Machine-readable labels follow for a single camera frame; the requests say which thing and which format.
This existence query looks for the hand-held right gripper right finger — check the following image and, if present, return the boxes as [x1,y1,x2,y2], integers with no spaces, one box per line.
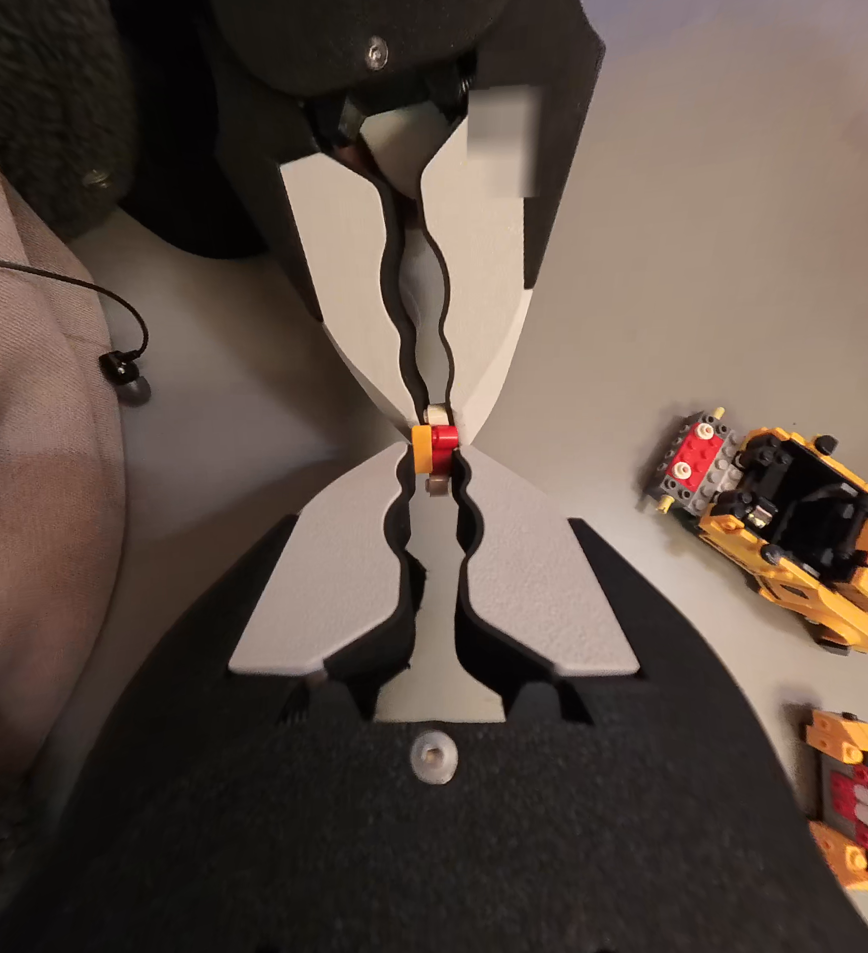
[451,444,641,717]

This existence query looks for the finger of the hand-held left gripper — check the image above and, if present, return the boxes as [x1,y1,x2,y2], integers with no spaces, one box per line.
[280,152,431,433]
[419,118,533,442]

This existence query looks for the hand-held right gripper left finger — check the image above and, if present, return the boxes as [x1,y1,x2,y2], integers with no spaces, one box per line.
[227,442,416,719]

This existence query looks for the orange and red lego assembly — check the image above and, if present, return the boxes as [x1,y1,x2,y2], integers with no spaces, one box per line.
[410,404,462,497]

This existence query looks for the orange lego frame piece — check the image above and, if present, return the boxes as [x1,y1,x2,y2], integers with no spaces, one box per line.
[805,709,868,893]

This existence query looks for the yellow lego car model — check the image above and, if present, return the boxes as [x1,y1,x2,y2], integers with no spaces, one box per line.
[646,408,868,664]

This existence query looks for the person's beige sweater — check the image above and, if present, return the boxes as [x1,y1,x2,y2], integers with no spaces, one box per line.
[0,89,126,798]

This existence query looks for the black wired earbud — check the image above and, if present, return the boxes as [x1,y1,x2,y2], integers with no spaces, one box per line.
[0,253,153,409]

